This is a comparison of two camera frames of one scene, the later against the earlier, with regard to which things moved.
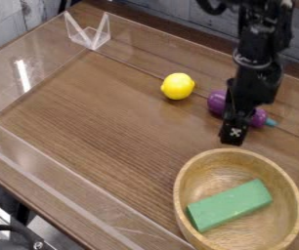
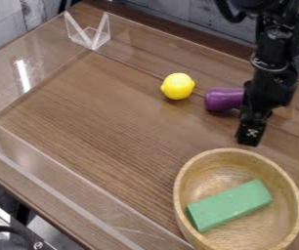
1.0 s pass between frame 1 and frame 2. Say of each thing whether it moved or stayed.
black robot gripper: moved
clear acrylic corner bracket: stayed
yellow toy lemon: stayed
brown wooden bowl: stayed
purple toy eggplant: moved
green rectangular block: stayed
